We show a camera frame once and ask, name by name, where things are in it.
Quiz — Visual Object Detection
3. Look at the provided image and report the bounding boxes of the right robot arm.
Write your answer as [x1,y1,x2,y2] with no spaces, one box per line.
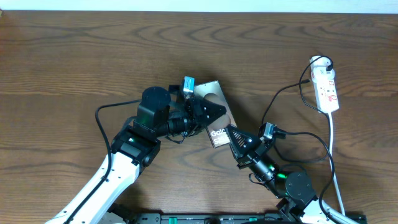
[226,123,367,223]

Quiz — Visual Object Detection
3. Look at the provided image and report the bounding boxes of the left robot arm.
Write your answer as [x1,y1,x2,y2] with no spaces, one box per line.
[49,85,226,223]

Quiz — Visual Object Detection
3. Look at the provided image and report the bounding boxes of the white USB charger plug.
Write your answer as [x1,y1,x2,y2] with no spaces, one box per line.
[310,55,333,72]

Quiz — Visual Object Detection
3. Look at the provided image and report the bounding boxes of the white power strip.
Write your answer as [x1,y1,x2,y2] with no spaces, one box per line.
[311,67,340,113]

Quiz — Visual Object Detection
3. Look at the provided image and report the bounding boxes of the black USB charging cable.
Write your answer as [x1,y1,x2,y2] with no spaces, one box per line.
[261,55,335,164]

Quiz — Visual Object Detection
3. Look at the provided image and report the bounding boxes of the left camera black cable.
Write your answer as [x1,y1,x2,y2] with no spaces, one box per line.
[62,98,142,224]

